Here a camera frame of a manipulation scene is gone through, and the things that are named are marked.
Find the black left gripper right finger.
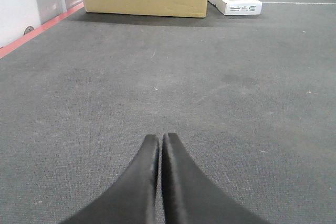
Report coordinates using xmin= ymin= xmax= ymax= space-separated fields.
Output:
xmin=161 ymin=133 xmax=266 ymax=223

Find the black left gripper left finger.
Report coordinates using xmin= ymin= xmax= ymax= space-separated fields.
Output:
xmin=62 ymin=134 xmax=160 ymax=223

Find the long white carton box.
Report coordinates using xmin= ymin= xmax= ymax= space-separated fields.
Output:
xmin=208 ymin=0 xmax=262 ymax=16

